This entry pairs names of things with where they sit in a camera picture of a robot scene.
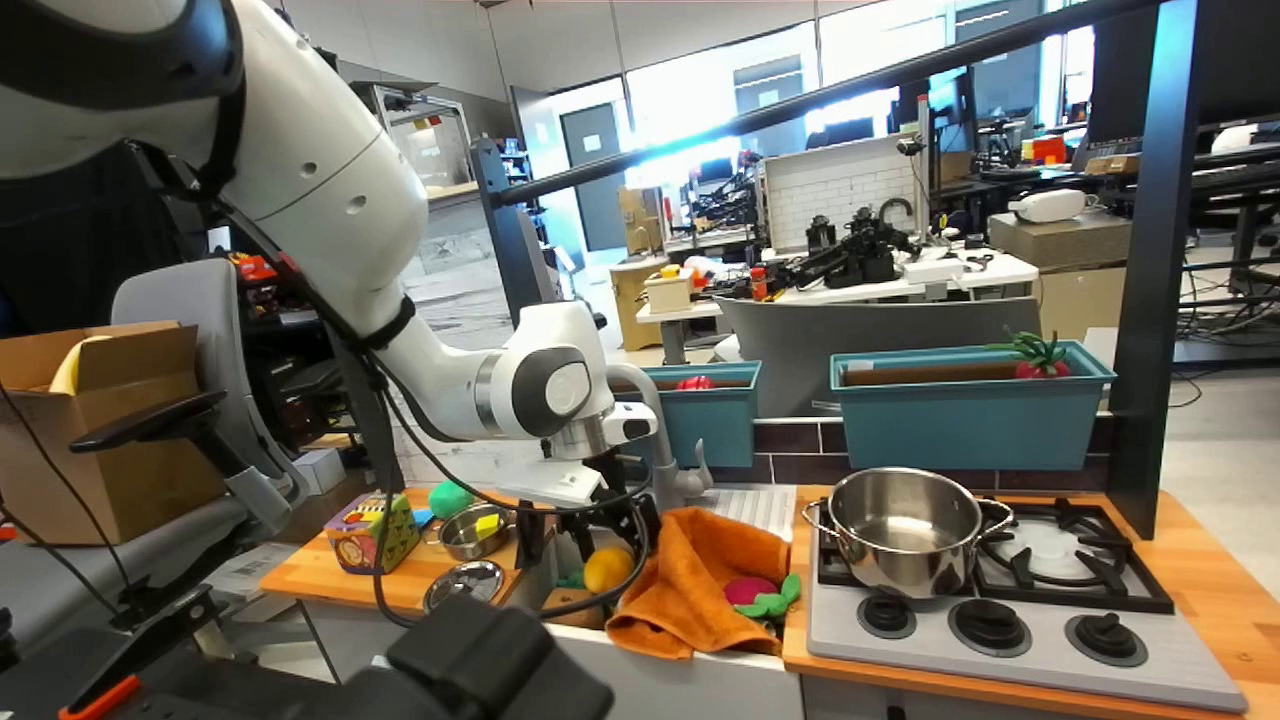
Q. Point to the orange cloth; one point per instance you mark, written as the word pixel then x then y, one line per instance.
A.
pixel 676 606

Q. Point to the white toy sink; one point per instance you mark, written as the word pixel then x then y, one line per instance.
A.
pixel 727 685

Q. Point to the orange yellow ball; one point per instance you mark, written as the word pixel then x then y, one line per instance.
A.
pixel 606 568

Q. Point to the green toy vegetable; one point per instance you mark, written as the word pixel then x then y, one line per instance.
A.
pixel 773 606

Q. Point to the stainless steel pot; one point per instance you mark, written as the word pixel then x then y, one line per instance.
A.
pixel 908 529

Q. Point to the right teal planter box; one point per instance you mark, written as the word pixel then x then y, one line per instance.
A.
pixel 971 409

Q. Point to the teal planter box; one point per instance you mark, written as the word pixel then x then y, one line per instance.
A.
pixel 710 409
pixel 971 409

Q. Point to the grey office chair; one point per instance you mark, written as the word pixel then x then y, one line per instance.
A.
pixel 220 419

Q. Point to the left teal planter box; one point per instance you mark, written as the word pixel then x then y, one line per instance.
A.
pixel 710 409

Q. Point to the cardboard box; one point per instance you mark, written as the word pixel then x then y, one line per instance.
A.
pixel 65 385

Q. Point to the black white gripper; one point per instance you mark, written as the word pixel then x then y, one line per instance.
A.
pixel 568 477

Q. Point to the grey toy stove top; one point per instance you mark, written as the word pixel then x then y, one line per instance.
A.
pixel 1056 599

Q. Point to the black frame post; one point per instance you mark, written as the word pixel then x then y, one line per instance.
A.
pixel 1152 261

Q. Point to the small steel bowl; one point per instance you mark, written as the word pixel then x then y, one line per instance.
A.
pixel 460 541

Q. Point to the steel pot lid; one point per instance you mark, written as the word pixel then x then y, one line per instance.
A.
pixel 476 579

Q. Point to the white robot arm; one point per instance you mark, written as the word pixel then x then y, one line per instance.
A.
pixel 299 163

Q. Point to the green ball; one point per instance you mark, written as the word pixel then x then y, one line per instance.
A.
pixel 451 500

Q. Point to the pink toy food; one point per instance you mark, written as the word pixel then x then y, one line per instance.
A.
pixel 744 591

